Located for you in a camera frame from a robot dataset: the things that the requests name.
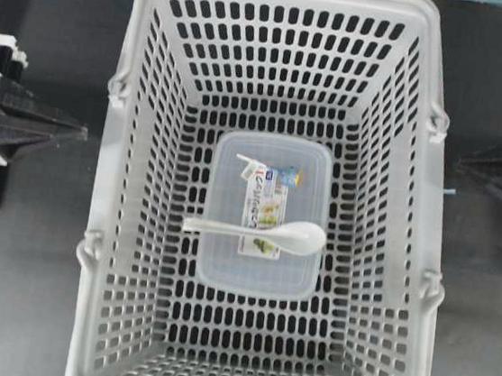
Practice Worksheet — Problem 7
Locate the white chinese soup spoon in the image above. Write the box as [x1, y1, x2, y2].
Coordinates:
[182, 217, 327, 256]

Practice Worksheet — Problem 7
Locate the grey plastic shopping basket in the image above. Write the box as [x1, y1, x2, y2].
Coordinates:
[66, 0, 449, 376]

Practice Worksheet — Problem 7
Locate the clear plastic food container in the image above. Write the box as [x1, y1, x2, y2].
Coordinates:
[197, 132, 333, 300]

